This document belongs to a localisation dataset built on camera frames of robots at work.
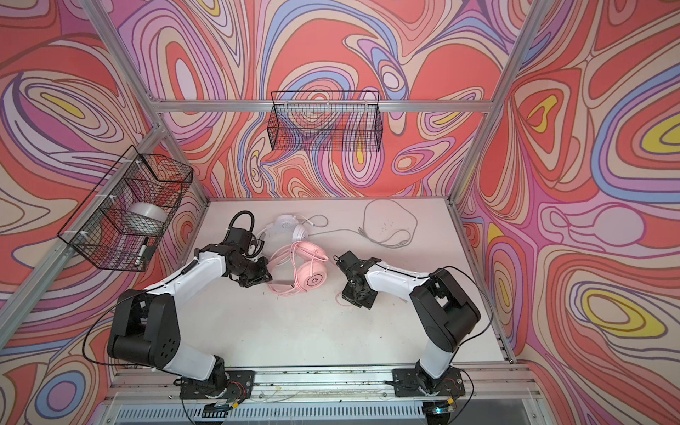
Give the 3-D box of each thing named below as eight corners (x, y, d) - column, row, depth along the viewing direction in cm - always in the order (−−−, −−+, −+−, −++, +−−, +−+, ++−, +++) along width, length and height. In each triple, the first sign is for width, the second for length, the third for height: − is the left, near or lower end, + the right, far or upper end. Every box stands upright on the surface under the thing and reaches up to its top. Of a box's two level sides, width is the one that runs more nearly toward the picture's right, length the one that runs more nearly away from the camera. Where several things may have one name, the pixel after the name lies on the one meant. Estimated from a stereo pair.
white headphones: (268, 234, 109) (263, 221, 102) (282, 220, 113) (278, 207, 107) (299, 252, 103) (296, 239, 97) (312, 236, 108) (310, 224, 101)
